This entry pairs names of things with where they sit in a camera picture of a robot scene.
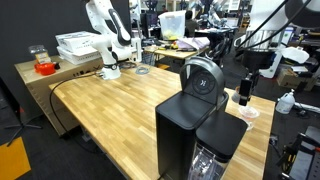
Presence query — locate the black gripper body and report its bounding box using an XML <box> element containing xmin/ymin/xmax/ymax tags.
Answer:
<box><xmin>241</xmin><ymin>49</ymin><xmax>278</xmax><ymax>85</ymax></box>

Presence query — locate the white coffee pod orange lid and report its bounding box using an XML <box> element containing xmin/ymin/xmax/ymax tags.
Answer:
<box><xmin>231</xmin><ymin>86</ymin><xmax>242</xmax><ymax>104</ymax></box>

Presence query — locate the black Keurig coffee machine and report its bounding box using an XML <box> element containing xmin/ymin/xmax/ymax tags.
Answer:
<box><xmin>155</xmin><ymin>55</ymin><xmax>231</xmax><ymax>180</ymax></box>

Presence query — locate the brown cardboard box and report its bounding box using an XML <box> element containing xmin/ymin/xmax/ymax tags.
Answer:
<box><xmin>276</xmin><ymin>67</ymin><xmax>318</xmax><ymax>92</ymax></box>

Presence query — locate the white plastic jug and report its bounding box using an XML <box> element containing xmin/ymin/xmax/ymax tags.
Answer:
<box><xmin>275</xmin><ymin>88</ymin><xmax>297</xmax><ymax>115</ymax></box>

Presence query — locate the clear water tank black lid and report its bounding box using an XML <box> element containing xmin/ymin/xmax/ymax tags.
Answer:
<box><xmin>187</xmin><ymin>109</ymin><xmax>249</xmax><ymax>180</ymax></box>

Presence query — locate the lilac cloth pile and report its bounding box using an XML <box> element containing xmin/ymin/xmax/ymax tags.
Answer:
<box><xmin>175</xmin><ymin>36</ymin><xmax>211</xmax><ymax>52</ymax></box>

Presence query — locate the wooden background table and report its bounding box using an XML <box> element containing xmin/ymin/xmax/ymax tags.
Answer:
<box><xmin>144</xmin><ymin>44</ymin><xmax>211</xmax><ymax>62</ymax></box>

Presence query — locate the black equipment cart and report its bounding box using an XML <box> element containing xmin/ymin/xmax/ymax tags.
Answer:
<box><xmin>275</xmin><ymin>125</ymin><xmax>320</xmax><ymax>180</ymax></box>

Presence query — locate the large clear plastic bin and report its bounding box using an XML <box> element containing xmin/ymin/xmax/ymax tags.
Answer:
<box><xmin>157</xmin><ymin>9</ymin><xmax>187</xmax><ymax>41</ymax></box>

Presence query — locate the white cardboard box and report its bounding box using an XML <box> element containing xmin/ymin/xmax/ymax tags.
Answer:
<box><xmin>56</xmin><ymin>45</ymin><xmax>103</xmax><ymax>66</ymax></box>
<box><xmin>54</xmin><ymin>30</ymin><xmax>101</xmax><ymax>53</ymax></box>

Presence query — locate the red bowl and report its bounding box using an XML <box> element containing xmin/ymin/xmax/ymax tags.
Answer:
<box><xmin>33</xmin><ymin>62</ymin><xmax>56</xmax><ymax>76</ymax></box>

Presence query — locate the clear jar yellow label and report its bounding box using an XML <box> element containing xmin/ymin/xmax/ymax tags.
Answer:
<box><xmin>27</xmin><ymin>44</ymin><xmax>52</xmax><ymax>65</ymax></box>

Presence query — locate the beige side cabinet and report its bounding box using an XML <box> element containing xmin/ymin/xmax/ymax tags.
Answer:
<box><xmin>14</xmin><ymin>54</ymin><xmax>105</xmax><ymax>136</ymax></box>

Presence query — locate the black tripod stand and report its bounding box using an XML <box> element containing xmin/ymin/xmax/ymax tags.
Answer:
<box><xmin>0</xmin><ymin>76</ymin><xmax>43</xmax><ymax>148</ymax></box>

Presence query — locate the orange floor panel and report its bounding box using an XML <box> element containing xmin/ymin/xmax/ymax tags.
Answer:
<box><xmin>0</xmin><ymin>136</ymin><xmax>32</xmax><ymax>180</ymax></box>

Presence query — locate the grey coiled cable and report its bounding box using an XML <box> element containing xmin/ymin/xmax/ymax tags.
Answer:
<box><xmin>134</xmin><ymin>65</ymin><xmax>151</xmax><ymax>76</ymax></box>

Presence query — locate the black power cable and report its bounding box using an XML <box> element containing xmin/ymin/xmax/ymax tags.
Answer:
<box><xmin>48</xmin><ymin>71</ymin><xmax>102</xmax><ymax>141</ymax></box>

